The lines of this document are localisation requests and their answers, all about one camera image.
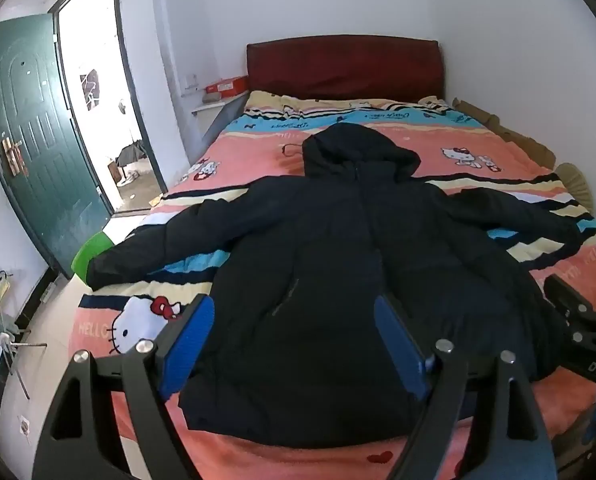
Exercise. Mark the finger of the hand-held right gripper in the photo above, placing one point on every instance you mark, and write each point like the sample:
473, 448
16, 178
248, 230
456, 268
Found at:
595, 327
570, 297

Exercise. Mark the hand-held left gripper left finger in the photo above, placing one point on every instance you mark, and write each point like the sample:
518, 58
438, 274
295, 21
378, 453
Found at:
193, 342

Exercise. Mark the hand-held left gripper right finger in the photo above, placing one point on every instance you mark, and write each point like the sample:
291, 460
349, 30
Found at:
403, 347

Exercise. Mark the black hooded jacket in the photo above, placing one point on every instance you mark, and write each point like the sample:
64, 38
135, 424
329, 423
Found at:
338, 240

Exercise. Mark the tan cloth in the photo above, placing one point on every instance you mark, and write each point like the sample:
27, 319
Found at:
577, 185

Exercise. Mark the green plastic stool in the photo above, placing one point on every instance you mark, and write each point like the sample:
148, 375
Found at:
88, 255

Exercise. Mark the white shoes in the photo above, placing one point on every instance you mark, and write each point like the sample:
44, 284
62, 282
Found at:
128, 177

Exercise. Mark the metal stand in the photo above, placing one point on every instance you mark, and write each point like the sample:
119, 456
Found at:
12, 345

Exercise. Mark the brown cardboard box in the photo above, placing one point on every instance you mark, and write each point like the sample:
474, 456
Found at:
114, 172

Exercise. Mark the cartoon printed blanket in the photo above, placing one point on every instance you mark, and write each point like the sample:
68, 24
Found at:
258, 155

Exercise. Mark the white bedside shelf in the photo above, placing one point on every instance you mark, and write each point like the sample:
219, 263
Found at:
212, 115

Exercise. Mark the green metal door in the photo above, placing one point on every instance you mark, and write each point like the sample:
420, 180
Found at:
37, 140

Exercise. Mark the orange flat box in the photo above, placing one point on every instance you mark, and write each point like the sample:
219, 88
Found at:
226, 85

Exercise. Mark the brass door lock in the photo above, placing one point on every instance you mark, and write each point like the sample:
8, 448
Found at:
13, 156

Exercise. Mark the dark red headboard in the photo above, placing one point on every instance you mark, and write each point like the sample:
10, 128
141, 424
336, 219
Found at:
345, 67

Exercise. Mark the white wall socket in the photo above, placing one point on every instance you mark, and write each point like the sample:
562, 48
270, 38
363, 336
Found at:
191, 82

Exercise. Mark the wall poster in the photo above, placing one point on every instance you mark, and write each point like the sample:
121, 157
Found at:
89, 85

